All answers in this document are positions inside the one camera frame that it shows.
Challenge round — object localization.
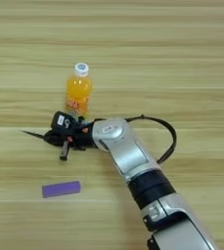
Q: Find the thin black stick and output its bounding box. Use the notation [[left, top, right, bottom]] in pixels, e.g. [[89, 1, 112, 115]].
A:
[[21, 129, 49, 141]]

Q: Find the purple rectangular block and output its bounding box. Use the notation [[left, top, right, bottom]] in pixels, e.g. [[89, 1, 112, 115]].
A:
[[41, 180, 82, 199]]

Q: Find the orange juice bottle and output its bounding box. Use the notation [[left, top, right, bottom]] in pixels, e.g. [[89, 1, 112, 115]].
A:
[[64, 62, 94, 120]]

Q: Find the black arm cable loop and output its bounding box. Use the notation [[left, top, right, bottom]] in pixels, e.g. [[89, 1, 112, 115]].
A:
[[93, 113, 178, 166]]

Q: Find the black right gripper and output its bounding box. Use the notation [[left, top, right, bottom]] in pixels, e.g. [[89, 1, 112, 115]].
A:
[[43, 121, 98, 162]]

